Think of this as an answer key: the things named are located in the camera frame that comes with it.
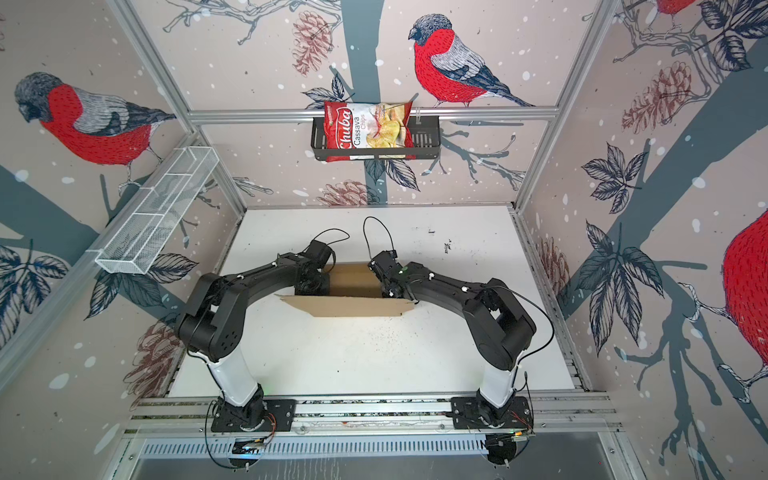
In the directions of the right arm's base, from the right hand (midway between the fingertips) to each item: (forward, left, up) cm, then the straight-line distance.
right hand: (394, 289), depth 92 cm
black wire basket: (+36, -9, +29) cm, 47 cm away
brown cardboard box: (-5, +11, +7) cm, 14 cm away
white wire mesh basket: (+1, +63, +27) cm, 68 cm away
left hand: (+2, +23, -2) cm, 23 cm away
